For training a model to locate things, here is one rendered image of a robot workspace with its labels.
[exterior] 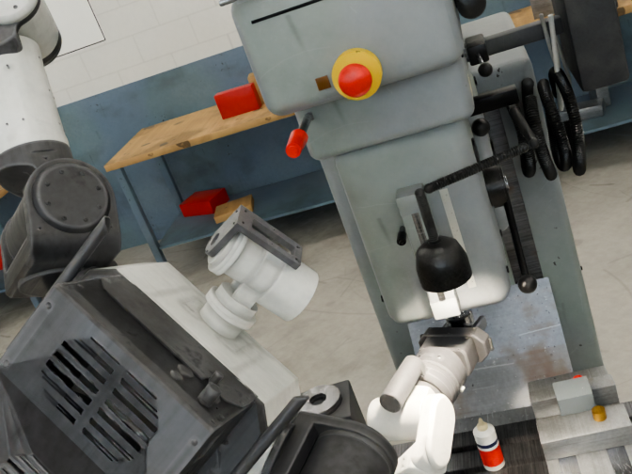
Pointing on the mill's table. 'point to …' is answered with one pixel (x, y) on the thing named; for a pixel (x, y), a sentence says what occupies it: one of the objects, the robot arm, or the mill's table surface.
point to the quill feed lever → (499, 190)
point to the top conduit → (470, 7)
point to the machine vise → (543, 398)
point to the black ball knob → (481, 127)
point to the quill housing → (403, 156)
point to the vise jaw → (584, 433)
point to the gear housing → (390, 112)
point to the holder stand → (334, 402)
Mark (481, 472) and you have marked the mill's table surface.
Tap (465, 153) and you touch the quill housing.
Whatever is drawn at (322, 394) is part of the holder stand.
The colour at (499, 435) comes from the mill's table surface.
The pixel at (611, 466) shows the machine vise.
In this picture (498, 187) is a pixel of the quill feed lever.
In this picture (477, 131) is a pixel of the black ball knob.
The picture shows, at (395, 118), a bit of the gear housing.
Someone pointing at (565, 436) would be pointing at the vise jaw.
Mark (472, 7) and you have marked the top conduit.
